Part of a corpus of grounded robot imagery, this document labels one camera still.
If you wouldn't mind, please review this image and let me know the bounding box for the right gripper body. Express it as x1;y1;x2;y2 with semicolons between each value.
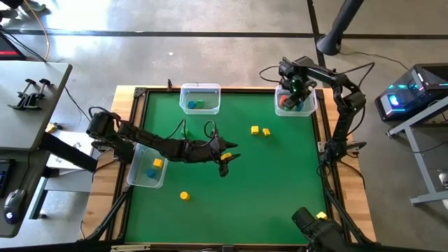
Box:
279;57;318;101

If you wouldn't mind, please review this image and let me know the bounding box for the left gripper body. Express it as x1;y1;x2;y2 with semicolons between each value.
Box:
201;136;230;178

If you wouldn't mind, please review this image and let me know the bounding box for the clear plastic bin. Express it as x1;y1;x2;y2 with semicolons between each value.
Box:
126;142;169;189
178;83;222;116
274;85;319;118

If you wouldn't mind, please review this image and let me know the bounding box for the green table mat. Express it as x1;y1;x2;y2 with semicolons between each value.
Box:
124;91;333;245

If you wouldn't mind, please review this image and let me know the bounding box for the black floor stand pole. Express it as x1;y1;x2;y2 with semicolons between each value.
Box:
316;0;365;56

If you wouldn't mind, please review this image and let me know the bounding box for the black computer with lights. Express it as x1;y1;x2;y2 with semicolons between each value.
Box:
374;62;448;122

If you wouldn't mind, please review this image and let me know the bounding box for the silver aluminium extrusion piece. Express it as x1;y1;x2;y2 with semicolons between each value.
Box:
111;244;151;251

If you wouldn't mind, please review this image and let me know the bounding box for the white sheet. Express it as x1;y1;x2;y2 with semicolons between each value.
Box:
47;131;97;171

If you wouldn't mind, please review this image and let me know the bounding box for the black desk leg beam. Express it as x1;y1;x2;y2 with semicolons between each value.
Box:
40;132;99;172

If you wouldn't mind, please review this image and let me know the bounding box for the black screw clamp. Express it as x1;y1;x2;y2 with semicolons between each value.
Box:
7;78;38;111
20;78;52;111

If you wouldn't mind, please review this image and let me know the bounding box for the dark grey desk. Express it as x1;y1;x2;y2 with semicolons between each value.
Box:
0;150;48;239

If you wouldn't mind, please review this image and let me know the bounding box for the black computer mouse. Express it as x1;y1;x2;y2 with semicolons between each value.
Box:
3;188;27;225

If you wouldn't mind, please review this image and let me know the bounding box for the black keyboard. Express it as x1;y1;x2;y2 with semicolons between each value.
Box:
0;159;17;199

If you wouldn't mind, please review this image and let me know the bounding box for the black device with red strip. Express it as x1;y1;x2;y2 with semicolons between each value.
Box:
0;33;27;61

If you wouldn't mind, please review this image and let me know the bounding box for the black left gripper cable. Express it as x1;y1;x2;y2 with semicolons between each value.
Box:
204;120;217;140

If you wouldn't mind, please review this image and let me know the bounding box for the black table frame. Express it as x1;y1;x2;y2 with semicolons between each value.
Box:
111;85;347;252

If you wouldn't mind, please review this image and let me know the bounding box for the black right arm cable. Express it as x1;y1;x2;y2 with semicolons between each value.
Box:
258;64;283;85

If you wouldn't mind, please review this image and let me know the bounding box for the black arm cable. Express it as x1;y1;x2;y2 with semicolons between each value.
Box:
258;64;283;85
163;118;187;141

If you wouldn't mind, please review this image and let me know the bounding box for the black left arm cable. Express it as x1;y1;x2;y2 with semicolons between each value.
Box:
163;118;187;141

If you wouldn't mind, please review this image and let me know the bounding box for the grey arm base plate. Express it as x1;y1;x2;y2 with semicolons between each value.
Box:
317;141;368;154

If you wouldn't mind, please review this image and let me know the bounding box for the black floor cable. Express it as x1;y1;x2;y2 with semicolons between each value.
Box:
338;50;410;71

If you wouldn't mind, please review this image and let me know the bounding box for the black diagonal frame strut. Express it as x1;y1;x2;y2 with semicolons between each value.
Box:
77;185;134;243
320;164;374;244

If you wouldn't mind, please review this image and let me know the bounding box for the grey metal table frame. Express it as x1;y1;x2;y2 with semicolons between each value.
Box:
386;96;448;206

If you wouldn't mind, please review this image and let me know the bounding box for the black desk cable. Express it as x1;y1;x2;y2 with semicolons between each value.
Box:
64;86;98;133

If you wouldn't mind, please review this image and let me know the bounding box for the yellow floor cable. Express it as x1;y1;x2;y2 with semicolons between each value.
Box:
22;0;50;62

